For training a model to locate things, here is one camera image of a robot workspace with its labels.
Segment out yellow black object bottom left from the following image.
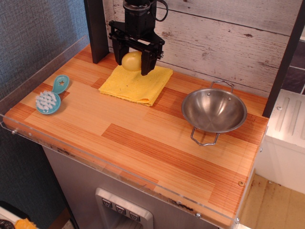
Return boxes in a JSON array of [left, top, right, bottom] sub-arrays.
[[0, 218, 36, 229]]

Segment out dark vertical post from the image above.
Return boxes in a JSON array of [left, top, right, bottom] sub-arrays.
[[262, 0, 305, 118], [84, 0, 109, 64]]

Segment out yellow toy potato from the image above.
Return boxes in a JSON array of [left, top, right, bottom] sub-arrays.
[[122, 51, 142, 72]]

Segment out yellow folded cloth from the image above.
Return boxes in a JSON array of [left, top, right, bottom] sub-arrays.
[[99, 66, 173, 106]]

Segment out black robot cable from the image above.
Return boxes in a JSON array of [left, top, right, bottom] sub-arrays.
[[150, 0, 169, 22]]

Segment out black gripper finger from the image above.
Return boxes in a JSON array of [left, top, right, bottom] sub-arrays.
[[112, 39, 129, 65], [141, 51, 157, 76]]

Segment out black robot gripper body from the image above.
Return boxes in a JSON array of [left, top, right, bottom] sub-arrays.
[[109, 9, 165, 59]]

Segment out grey ice dispenser panel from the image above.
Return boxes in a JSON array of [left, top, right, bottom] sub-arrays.
[[95, 187, 154, 229]]

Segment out clear acrylic table guard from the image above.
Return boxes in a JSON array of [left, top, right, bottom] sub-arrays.
[[0, 37, 268, 229]]

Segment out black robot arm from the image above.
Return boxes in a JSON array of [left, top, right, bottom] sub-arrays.
[[109, 0, 167, 76]]

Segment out dark vertical post left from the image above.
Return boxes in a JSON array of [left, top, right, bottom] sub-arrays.
[[84, 0, 109, 64]]

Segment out stainless steel bowl with handles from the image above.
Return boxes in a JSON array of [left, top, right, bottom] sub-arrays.
[[181, 80, 247, 146]]

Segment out dark vertical post right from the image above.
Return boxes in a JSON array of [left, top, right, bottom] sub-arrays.
[[262, 0, 305, 118]]

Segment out white toy sink unit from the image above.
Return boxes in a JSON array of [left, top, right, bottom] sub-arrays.
[[255, 90, 305, 193]]

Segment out silver toy fridge cabinet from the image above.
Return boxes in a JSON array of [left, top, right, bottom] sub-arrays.
[[43, 147, 216, 229]]

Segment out teal scrub brush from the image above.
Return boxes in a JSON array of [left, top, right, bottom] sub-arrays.
[[35, 75, 70, 115]]

